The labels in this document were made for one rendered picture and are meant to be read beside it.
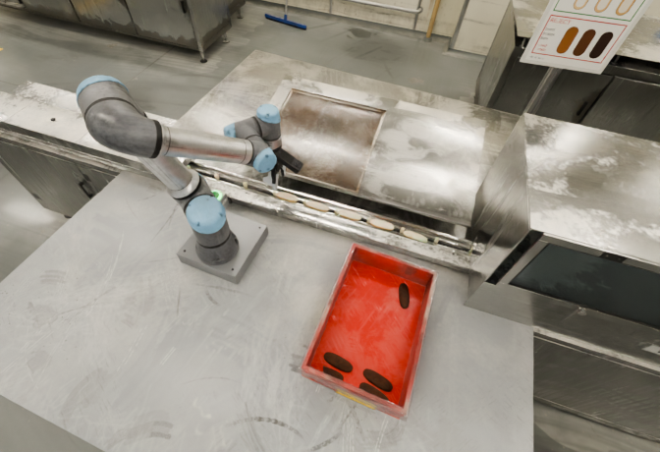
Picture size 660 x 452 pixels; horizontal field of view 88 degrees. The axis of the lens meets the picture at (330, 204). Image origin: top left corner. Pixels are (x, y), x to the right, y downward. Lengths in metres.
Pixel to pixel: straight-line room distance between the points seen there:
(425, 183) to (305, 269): 0.64
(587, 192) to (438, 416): 0.78
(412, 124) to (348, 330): 1.01
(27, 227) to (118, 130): 2.22
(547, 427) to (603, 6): 1.91
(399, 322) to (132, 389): 0.86
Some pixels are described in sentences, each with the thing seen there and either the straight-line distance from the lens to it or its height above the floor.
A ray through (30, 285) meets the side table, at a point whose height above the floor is 0.82.
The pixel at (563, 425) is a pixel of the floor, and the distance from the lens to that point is 2.38.
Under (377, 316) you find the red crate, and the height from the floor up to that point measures 0.82.
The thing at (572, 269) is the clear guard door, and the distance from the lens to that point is 1.16.
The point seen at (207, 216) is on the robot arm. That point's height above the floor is 1.10.
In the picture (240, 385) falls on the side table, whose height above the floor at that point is 0.82.
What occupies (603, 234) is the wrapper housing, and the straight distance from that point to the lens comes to 1.12.
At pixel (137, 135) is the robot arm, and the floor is 1.46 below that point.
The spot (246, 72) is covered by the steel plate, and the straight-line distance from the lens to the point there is 2.35.
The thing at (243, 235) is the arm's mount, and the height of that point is 0.88.
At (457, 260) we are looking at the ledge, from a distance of 1.42.
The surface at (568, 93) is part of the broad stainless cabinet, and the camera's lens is 2.99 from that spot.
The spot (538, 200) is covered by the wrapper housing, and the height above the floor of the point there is 1.30.
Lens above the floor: 1.99
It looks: 51 degrees down
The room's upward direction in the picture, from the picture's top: 5 degrees clockwise
